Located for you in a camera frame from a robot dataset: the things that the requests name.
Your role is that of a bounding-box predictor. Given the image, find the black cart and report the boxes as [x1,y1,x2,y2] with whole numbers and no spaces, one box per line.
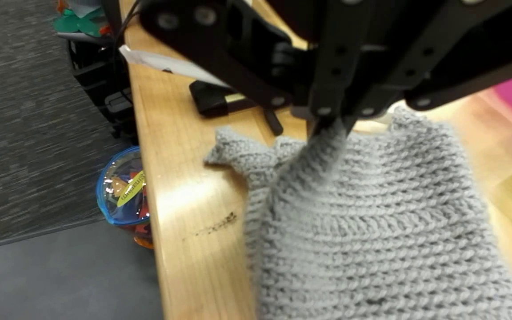
[66,23,141,144]

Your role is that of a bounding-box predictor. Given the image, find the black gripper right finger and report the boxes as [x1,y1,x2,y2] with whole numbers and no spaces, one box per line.
[311,0,512,135]

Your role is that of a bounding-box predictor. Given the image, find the grey knitted cloth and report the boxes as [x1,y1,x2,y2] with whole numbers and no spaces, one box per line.
[203,105,512,320]

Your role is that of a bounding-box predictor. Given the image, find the clear bin of colourful toys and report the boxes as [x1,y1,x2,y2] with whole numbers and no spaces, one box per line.
[95,146,157,250]

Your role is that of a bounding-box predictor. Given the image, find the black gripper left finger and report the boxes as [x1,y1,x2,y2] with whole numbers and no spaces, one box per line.
[139,0,319,121]

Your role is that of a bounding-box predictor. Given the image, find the green plastic toy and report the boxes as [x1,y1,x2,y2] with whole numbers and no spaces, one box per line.
[54,5,111,39]

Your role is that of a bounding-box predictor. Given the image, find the black and yellow spirit level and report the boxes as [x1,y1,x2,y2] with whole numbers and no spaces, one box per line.
[189,78,271,119]

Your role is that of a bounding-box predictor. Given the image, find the dark brown stick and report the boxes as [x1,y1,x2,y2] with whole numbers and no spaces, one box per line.
[262,105,287,137]

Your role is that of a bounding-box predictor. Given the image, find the long wooden table black frame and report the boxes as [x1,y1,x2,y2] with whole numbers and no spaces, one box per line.
[119,0,512,320]

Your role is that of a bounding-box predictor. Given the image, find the white flat rod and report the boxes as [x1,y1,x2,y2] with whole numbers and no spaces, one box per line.
[119,42,235,90]

